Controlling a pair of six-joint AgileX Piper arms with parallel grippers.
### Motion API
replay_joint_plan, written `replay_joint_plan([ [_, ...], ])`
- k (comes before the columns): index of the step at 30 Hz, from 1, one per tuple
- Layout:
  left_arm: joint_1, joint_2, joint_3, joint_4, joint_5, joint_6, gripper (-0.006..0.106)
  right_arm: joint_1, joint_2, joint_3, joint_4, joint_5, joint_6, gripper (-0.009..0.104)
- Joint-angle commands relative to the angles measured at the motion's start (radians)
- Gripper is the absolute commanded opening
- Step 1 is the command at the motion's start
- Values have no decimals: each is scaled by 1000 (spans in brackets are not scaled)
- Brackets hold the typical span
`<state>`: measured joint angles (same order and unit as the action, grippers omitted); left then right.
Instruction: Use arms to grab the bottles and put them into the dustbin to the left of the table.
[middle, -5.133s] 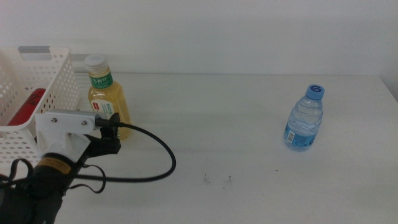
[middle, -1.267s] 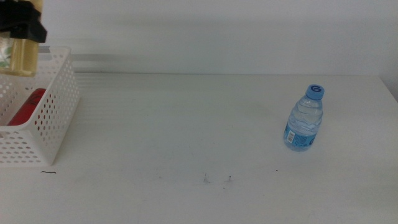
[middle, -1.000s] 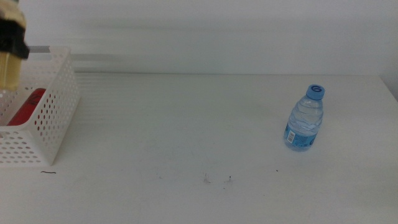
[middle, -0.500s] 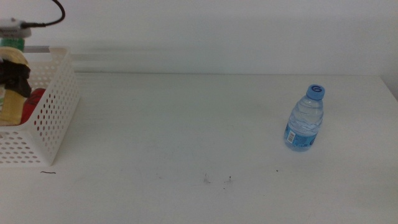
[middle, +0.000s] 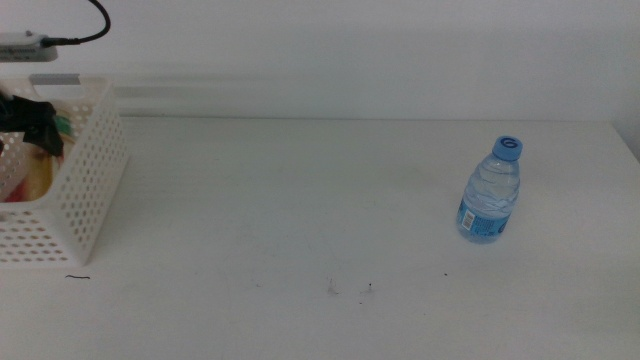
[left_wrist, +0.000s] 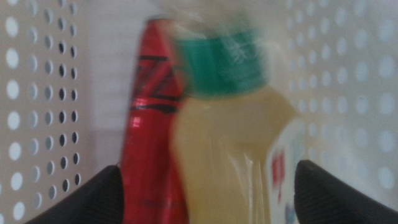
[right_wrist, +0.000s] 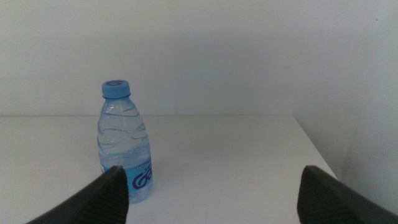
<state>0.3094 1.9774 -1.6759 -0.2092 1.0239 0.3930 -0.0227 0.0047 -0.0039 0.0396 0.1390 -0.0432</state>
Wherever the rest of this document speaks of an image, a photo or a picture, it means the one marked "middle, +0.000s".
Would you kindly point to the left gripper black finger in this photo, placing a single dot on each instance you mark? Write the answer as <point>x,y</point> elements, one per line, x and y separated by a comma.
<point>50,140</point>

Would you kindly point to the clear water bottle blue cap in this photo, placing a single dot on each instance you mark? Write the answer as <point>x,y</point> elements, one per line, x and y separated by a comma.
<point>489,200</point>

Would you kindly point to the grey wall trunking strip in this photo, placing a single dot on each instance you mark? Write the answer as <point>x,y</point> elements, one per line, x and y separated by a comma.
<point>200,92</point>

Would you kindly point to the yellow tea bottle green label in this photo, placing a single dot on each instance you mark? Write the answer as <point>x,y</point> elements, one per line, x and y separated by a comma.
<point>40,175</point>

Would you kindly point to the white perforated plastic basket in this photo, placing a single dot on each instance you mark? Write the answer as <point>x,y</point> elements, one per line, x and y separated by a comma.
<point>95,175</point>

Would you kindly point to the red soda can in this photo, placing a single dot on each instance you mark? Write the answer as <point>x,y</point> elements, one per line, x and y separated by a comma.
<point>15,194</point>

